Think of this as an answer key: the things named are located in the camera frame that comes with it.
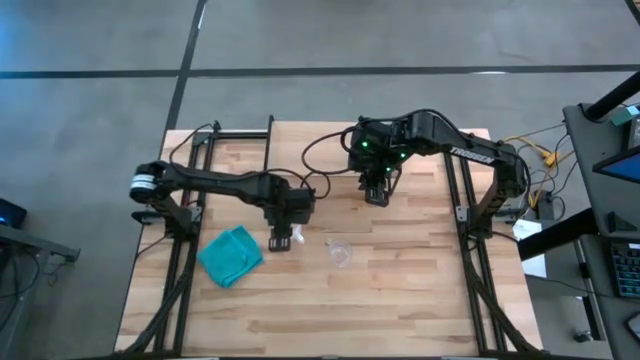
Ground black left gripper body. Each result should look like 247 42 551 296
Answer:
264 188 315 227

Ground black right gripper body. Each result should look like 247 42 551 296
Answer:
349 122 404 176

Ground clear glass cup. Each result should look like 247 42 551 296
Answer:
325 237 354 269

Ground wooden shelf with black legs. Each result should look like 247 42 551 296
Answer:
263 114 402 197

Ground teal folded cloth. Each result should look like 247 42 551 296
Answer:
196 224 265 289

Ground white paper sheet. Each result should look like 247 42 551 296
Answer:
512 218 549 279

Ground black cart crossbar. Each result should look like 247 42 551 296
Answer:
517 207 601 262

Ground dark grey equipment cart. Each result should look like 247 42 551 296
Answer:
562 102 640 360

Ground blue-lit monitor screen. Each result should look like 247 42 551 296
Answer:
592 144 640 185

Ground grey side desk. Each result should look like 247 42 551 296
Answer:
0 223 82 264

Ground small teal box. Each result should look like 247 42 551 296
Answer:
607 104 640 126

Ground black keyboard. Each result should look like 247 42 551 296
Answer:
610 241 640 300

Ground black device with blue light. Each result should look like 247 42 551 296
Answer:
0 197 29 230

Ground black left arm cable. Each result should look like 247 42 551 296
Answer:
168 122 332 201

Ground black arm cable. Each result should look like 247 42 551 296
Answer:
168 122 332 201
300 127 362 177

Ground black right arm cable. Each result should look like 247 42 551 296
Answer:
300 127 362 177

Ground black aluminium table frame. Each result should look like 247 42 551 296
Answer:
114 117 551 359

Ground black cable bundle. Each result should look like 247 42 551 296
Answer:
119 239 199 356
464 244 544 356

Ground yellow floor cable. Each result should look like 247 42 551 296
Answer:
502 133 576 209

